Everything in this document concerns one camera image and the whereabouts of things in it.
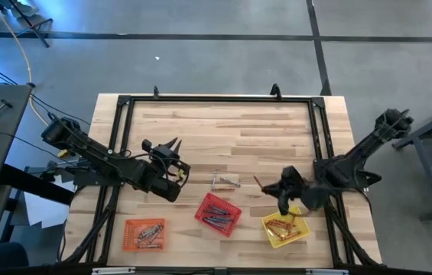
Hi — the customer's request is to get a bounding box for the yellow floor cable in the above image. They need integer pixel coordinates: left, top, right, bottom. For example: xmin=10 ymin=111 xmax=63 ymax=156
xmin=0 ymin=0 xmax=70 ymax=159

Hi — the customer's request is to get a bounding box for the black tripod stand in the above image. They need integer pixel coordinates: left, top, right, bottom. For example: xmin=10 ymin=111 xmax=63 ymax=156
xmin=7 ymin=0 xmax=54 ymax=49

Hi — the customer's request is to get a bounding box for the red plastic basket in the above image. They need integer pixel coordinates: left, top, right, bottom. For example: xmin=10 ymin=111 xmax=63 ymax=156
xmin=194 ymin=192 xmax=243 ymax=238

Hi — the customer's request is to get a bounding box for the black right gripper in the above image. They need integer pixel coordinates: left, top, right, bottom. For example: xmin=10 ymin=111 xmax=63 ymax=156
xmin=261 ymin=166 xmax=318 ymax=216

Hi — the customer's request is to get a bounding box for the grey table frame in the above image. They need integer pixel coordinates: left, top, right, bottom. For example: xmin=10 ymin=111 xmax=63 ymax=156
xmin=391 ymin=98 xmax=432 ymax=222

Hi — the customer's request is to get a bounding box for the black aluminium rig frame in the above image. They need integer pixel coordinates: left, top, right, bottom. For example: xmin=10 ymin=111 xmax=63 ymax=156
xmin=62 ymin=93 xmax=383 ymax=268

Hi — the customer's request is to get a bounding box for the grey side desk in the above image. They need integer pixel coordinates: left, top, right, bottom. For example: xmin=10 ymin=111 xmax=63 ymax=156
xmin=0 ymin=83 xmax=33 ymax=268

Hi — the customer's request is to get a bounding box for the blue chair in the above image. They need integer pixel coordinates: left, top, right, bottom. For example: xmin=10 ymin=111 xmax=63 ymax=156
xmin=0 ymin=241 xmax=29 ymax=268

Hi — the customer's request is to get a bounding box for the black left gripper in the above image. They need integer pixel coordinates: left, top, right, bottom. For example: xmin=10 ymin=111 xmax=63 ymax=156
xmin=141 ymin=137 xmax=191 ymax=189

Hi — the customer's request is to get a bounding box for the black floor cable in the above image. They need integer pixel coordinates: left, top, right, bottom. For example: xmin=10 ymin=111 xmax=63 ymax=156
xmin=0 ymin=57 xmax=91 ymax=127

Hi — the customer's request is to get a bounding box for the silver hinge plate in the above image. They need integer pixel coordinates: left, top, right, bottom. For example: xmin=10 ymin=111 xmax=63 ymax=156
xmin=92 ymin=267 xmax=136 ymax=275
xmin=306 ymin=268 xmax=349 ymax=275

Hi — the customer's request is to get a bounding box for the orange plastic basket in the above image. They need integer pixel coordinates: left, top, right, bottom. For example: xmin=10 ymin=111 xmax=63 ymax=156
xmin=122 ymin=218 xmax=167 ymax=253

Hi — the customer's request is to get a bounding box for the yellow plastic basket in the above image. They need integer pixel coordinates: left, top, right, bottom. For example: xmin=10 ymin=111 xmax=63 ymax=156
xmin=261 ymin=205 xmax=311 ymax=249

